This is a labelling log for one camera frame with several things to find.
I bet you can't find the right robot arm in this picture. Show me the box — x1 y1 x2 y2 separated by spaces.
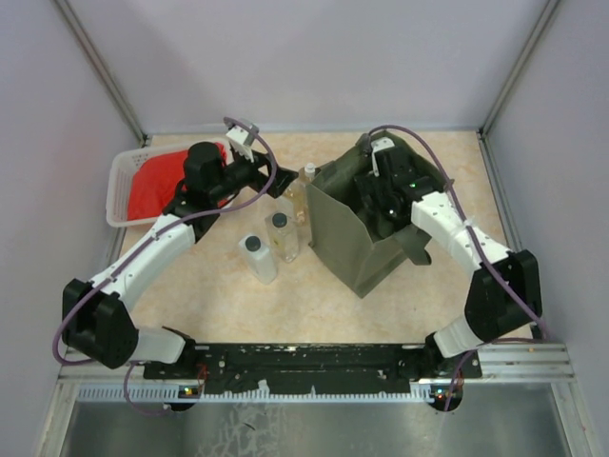
354 137 542 377

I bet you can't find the white plastic basket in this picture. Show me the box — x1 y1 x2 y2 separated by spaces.
105 137 229 229

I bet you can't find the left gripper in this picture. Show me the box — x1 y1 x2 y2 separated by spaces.
210 144 298 203

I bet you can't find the green canvas bag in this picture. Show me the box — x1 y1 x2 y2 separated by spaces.
306 130 446 297

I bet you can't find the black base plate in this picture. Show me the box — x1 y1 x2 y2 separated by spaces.
144 342 462 395

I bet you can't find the amber bottle white cap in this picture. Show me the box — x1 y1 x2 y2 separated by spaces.
299 163 317 184
277 183 306 226

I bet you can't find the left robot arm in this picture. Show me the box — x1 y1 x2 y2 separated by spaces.
52 141 298 378

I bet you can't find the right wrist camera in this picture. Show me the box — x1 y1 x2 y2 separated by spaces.
360 133 395 178

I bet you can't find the aluminium frame rail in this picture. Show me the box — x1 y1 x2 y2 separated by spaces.
50 0 148 146

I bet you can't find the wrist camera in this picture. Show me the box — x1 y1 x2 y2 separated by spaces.
224 117 260 163
360 133 395 178

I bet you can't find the white bottle black cap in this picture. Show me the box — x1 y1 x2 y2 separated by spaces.
239 234 278 285

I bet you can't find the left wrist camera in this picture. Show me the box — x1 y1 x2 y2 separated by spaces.
224 117 260 163

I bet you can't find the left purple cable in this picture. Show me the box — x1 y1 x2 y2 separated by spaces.
51 115 280 418

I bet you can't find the clear bottle black cap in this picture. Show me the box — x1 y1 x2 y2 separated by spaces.
265 211 300 263

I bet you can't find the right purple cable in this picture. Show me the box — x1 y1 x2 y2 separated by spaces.
368 124 551 413

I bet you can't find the red cloth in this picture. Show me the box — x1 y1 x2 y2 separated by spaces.
127 147 229 221

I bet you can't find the purple cable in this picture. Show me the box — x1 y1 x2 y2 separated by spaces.
51 115 280 418
368 124 551 413

